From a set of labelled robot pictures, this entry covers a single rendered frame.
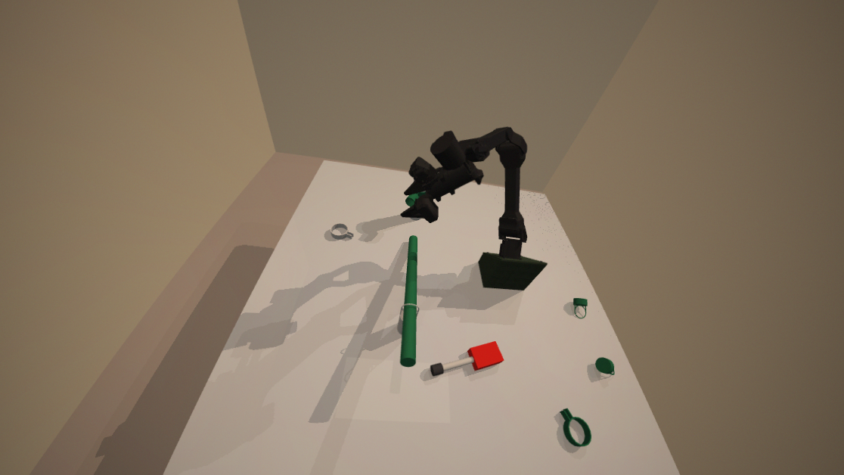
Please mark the grey metal ring with two small tabs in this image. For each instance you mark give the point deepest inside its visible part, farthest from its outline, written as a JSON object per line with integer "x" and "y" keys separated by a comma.
{"x": 348, "y": 234}

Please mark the green cylindrical rod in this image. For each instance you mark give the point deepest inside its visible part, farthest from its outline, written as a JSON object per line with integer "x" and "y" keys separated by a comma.
{"x": 408, "y": 343}

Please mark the green cup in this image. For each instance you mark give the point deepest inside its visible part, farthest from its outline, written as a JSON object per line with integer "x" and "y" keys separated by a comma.
{"x": 411, "y": 198}

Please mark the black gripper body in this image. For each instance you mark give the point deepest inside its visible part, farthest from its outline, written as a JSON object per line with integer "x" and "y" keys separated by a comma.
{"x": 425, "y": 204}

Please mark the grey cylinder with wire hook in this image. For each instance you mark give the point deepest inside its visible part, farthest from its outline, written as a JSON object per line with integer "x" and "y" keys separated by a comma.
{"x": 399, "y": 326}

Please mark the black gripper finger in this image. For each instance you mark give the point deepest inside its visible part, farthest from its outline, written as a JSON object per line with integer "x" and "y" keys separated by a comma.
{"x": 414, "y": 188}
{"x": 412, "y": 212}

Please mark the dark green loop with tab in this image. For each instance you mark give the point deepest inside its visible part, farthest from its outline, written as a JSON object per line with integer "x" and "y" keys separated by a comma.
{"x": 568, "y": 417}

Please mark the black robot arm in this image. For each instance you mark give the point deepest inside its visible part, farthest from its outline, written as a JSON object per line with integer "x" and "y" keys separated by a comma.
{"x": 457, "y": 158}

